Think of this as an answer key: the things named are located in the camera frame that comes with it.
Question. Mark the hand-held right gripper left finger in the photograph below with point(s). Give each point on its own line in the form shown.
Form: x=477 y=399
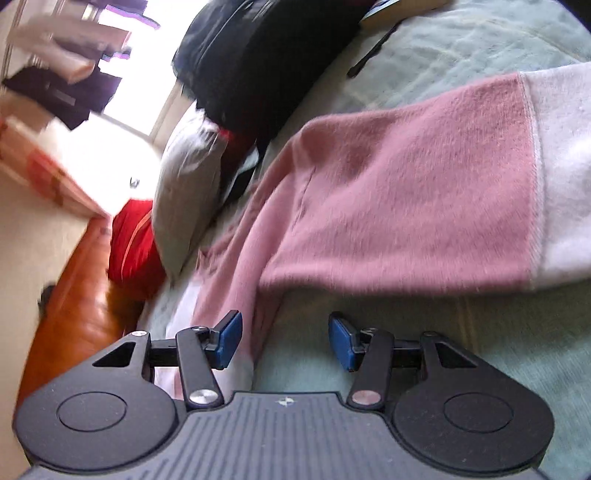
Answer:
x=229 y=339

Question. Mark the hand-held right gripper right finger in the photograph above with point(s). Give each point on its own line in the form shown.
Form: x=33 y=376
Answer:
x=340 y=341

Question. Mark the pink and white sweater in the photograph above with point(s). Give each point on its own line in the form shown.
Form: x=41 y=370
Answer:
x=392 y=194

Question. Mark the red pillow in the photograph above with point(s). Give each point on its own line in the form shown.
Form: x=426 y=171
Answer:
x=134 y=249

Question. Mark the grey-green checked pillow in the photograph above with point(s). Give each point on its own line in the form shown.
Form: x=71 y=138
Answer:
x=184 y=194

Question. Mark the wooden headboard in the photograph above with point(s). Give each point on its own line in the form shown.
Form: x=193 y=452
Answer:
x=69 y=323

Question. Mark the white and black flat pouch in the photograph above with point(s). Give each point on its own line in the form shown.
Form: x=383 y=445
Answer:
x=242 y=175

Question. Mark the orange patterned curtain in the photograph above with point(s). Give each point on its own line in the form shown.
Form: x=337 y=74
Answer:
x=41 y=170

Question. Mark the black backpack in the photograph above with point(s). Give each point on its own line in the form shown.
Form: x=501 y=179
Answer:
x=258 y=60

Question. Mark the cream hanging pants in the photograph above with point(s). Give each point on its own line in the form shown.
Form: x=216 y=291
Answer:
x=64 y=46

